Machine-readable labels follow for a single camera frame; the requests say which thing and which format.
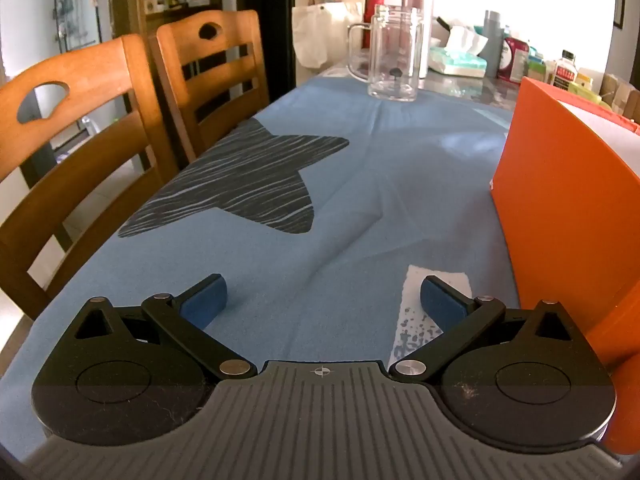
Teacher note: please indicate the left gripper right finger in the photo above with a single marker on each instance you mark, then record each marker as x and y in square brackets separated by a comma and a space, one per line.
[462, 321]

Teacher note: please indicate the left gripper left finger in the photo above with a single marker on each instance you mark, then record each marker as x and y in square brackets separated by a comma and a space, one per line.
[184, 318]

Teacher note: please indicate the blue star tablecloth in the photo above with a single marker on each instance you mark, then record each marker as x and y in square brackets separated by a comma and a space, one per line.
[407, 196]

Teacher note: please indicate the orange cardboard box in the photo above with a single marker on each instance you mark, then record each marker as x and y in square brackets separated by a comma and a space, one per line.
[566, 190]

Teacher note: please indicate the near wooden chair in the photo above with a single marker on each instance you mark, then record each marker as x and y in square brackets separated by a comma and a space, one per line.
[36, 106]

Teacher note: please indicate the wooden chair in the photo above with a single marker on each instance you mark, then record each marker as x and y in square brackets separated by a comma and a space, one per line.
[36, 106]
[209, 105]

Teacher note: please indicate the red white package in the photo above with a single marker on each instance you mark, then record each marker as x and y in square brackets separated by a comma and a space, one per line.
[513, 60]

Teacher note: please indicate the tissue pack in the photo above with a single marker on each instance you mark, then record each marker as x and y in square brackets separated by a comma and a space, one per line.
[460, 56]

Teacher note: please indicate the white label bottle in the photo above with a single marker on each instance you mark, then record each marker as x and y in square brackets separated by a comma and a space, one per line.
[565, 71]

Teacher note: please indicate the grey bottle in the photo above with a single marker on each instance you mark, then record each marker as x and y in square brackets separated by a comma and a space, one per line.
[493, 32]

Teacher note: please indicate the clear glass mug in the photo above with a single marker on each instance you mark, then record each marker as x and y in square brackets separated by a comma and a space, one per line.
[394, 53]

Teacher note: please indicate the pink thermos bottle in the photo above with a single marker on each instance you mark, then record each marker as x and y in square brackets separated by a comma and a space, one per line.
[425, 8]

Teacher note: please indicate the white paper bag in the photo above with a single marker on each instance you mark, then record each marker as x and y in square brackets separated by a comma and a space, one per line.
[320, 32]

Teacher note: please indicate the red umbrella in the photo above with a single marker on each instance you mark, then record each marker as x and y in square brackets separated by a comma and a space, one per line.
[374, 7]

